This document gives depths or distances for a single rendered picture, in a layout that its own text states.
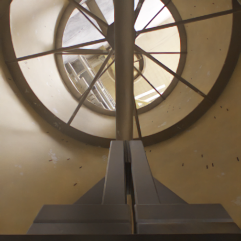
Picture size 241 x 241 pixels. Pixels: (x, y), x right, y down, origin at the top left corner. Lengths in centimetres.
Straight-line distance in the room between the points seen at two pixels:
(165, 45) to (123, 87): 1063
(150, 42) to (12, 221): 1042
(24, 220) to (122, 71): 63
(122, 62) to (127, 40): 2
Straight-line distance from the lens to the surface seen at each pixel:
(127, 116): 22
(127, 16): 22
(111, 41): 119
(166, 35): 1093
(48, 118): 134
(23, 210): 77
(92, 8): 253
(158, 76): 1066
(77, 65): 608
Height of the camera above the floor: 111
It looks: 13 degrees up
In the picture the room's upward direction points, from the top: 147 degrees clockwise
